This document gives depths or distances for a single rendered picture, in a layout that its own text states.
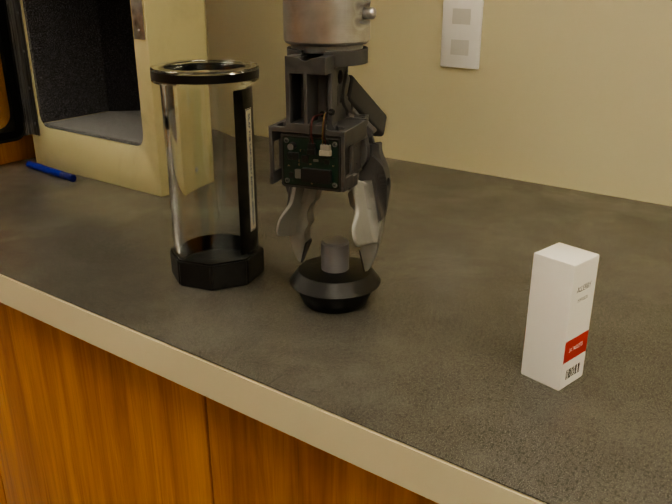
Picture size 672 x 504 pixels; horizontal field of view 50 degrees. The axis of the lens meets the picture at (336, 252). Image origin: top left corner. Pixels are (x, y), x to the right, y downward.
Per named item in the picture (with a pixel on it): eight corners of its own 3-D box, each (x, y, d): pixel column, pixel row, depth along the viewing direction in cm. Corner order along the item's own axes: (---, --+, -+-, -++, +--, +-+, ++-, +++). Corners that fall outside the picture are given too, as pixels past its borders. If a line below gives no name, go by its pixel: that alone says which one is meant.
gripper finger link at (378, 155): (348, 226, 69) (326, 138, 67) (355, 220, 71) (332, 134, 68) (394, 219, 67) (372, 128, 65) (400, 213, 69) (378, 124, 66)
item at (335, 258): (391, 289, 76) (393, 231, 74) (362, 327, 68) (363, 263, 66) (311, 277, 80) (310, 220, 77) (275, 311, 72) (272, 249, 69)
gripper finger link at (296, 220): (255, 266, 70) (275, 179, 66) (281, 245, 75) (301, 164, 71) (283, 278, 69) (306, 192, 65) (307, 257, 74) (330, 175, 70)
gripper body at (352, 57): (267, 191, 64) (262, 51, 60) (305, 167, 72) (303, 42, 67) (348, 200, 62) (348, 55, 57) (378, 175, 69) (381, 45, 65)
